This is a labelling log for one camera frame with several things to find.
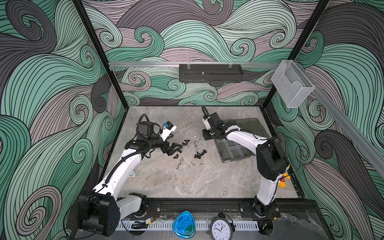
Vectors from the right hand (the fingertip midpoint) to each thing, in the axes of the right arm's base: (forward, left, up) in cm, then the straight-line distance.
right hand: (202, 135), depth 93 cm
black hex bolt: (-8, -1, -7) cm, 11 cm away
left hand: (-10, +16, +12) cm, 22 cm away
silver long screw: (-16, +15, -9) cm, 24 cm away
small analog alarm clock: (-47, -6, -5) cm, 48 cm away
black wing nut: (+1, +11, -8) cm, 14 cm away
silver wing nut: (+1, +2, -8) cm, 9 cm away
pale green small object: (-22, +42, -5) cm, 48 cm away
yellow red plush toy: (-29, -40, -3) cm, 49 cm away
